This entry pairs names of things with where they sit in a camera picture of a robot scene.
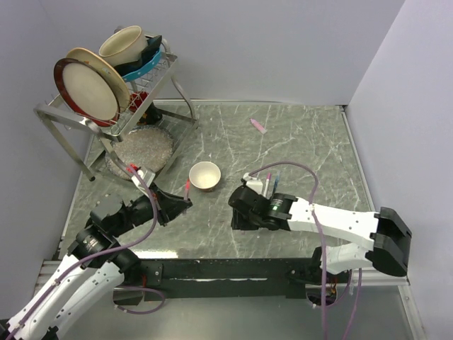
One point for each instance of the red object in rack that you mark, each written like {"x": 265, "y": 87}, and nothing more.
{"x": 136, "y": 100}

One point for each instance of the beige plate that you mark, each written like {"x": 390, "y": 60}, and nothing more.
{"x": 110, "y": 75}

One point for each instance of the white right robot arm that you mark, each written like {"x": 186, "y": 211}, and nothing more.
{"x": 381, "y": 240}

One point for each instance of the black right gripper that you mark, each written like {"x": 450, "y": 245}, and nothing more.
{"x": 238, "y": 222}

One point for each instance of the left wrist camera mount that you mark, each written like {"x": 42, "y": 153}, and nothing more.
{"x": 141, "y": 176}

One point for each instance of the white paper cup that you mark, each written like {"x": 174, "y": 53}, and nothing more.
{"x": 205, "y": 175}

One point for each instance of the cream ceramic bowl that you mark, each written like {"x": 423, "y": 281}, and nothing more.
{"x": 124, "y": 46}

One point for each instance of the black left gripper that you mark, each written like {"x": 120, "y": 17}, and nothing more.
{"x": 165, "y": 209}

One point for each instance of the red rimmed white plate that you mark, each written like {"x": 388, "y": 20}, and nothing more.
{"x": 85, "y": 91}

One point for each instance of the red crayon pen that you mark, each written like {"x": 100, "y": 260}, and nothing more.
{"x": 187, "y": 190}

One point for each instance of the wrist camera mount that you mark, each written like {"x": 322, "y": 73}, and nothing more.
{"x": 253, "y": 183}
{"x": 141, "y": 176}

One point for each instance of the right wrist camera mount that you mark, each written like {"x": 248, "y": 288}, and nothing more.
{"x": 253, "y": 183}

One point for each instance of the steel dish rack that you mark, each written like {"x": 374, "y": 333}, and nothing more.
{"x": 57, "y": 111}

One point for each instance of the black base frame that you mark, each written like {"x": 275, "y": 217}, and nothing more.
{"x": 227, "y": 278}

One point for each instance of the glass textured plate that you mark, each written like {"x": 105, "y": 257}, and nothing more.
{"x": 146, "y": 145}

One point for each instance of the white pen red tip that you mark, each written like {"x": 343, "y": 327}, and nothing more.
{"x": 267, "y": 184}

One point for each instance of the blue pen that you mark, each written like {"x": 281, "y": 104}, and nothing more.
{"x": 276, "y": 182}

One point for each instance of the blue rimmed dish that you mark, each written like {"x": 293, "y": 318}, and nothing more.
{"x": 148, "y": 59}

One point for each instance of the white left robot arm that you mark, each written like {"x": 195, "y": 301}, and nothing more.
{"x": 95, "y": 263}

